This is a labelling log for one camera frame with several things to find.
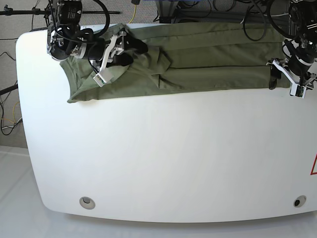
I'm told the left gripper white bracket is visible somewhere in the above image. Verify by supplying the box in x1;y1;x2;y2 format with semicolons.
266;56;317;90

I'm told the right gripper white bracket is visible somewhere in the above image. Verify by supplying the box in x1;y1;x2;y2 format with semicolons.
76;31;149;75

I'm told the olive green T-shirt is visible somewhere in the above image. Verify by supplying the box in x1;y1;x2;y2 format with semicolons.
60;22;284;103

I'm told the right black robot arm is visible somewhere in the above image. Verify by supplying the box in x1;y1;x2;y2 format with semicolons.
47;0;148;74

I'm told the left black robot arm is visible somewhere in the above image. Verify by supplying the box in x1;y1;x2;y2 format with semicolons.
241;0;317;98

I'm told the black tripod stand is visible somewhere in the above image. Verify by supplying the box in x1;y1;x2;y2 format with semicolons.
0;7;120;32

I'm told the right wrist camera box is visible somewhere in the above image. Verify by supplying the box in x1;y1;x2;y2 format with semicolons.
93;68;113;87

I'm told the yellow cable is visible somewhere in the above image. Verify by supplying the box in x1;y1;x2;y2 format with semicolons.
128;4;137;24

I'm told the right table cable grommet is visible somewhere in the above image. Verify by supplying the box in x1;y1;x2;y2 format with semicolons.
293;195;307;208

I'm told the table cable grommet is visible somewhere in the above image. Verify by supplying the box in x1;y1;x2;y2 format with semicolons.
293;195;307;208
79;197;96;210

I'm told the left table cable grommet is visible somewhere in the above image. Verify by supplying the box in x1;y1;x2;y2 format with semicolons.
79;197;96;210

